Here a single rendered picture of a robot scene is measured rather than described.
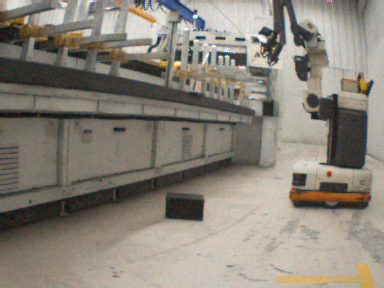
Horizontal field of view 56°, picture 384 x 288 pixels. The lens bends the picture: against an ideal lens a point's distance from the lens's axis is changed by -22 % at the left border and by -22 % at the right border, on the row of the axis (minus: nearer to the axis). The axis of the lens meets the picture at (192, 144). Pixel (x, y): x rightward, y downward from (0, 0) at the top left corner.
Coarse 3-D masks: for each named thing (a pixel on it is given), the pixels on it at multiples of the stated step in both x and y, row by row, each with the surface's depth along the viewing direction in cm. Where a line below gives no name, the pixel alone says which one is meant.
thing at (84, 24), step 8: (64, 24) 126; (72, 24) 124; (80, 24) 123; (88, 24) 122; (40, 32) 129; (48, 32) 128; (56, 32) 127; (64, 32) 128; (8, 40) 134; (16, 40) 134
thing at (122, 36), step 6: (90, 36) 150; (96, 36) 150; (102, 36) 149; (108, 36) 148; (114, 36) 147; (120, 36) 146; (126, 36) 148; (48, 42) 157; (54, 42) 156; (72, 42) 153; (78, 42) 152; (84, 42) 151; (90, 42) 150; (96, 42) 151; (102, 42) 152; (42, 48) 158; (48, 48) 158; (54, 48) 158
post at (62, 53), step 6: (72, 0) 149; (72, 6) 149; (66, 12) 149; (72, 12) 150; (66, 18) 149; (72, 18) 151; (60, 48) 150; (66, 48) 151; (60, 54) 150; (66, 54) 152; (60, 60) 150
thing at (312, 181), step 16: (304, 160) 321; (304, 176) 276; (320, 176) 268; (336, 176) 265; (352, 176) 261; (368, 176) 257; (304, 192) 272; (320, 192) 269; (336, 192) 265; (352, 192) 262; (368, 192) 259
